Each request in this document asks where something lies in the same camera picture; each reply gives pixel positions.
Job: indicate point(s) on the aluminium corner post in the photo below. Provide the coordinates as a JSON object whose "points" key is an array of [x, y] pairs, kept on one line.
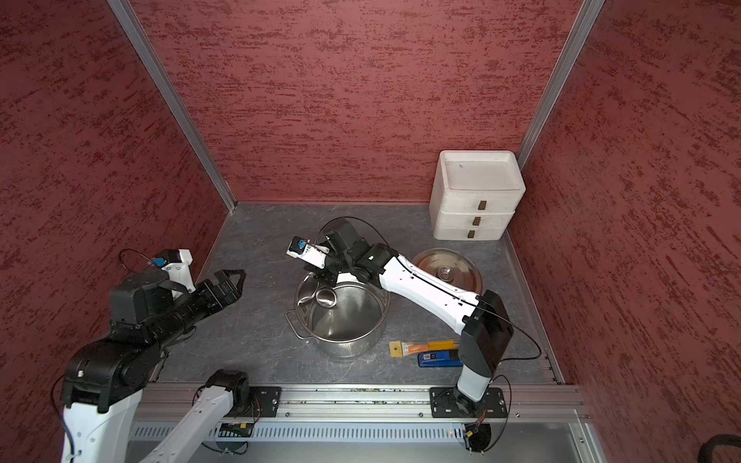
{"points": [[133, 29], [576, 39]]}

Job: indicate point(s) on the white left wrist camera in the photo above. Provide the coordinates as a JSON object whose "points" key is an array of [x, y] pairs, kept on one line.
{"points": [[177, 262]]}

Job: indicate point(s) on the steel pot lid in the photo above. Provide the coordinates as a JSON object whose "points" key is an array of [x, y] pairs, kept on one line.
{"points": [[450, 267]]}

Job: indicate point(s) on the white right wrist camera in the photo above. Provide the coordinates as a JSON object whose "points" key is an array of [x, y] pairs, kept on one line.
{"points": [[305, 250]]}

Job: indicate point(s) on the white three-drawer box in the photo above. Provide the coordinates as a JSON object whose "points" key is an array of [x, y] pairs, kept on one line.
{"points": [[475, 194]]}

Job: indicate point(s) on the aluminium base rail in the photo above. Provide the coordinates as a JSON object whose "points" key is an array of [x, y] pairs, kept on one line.
{"points": [[416, 403]]}

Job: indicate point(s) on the blue box cutter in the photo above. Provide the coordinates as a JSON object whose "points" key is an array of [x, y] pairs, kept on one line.
{"points": [[439, 359]]}

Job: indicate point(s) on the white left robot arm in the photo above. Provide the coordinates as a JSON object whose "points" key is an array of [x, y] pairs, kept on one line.
{"points": [[104, 381]]}

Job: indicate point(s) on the stainless steel pot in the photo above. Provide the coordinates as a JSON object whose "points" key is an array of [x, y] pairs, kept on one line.
{"points": [[349, 330]]}

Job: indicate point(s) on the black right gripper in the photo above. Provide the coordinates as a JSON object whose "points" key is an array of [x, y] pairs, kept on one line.
{"points": [[328, 274]]}

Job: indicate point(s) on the aluminium corner post left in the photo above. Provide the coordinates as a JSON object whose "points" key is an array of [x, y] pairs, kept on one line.
{"points": [[133, 29]]}

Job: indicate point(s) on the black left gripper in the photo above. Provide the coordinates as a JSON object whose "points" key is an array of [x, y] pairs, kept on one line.
{"points": [[215, 300]]}

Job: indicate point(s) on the long metal spoon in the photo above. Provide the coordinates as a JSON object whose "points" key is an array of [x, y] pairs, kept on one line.
{"points": [[326, 296]]}

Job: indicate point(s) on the orange packaged tool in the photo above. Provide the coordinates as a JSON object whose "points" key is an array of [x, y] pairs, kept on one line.
{"points": [[400, 349]]}

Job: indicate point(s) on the aluminium corner post right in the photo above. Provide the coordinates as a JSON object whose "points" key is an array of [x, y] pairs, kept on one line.
{"points": [[576, 39]]}

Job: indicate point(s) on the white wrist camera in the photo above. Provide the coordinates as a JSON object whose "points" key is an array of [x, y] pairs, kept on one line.
{"points": [[305, 250], [177, 262]]}

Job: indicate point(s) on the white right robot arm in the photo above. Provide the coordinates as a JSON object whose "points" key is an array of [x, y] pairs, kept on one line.
{"points": [[345, 243]]}

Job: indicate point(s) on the white perforated cable duct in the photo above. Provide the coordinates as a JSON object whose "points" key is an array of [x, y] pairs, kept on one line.
{"points": [[341, 432]]}

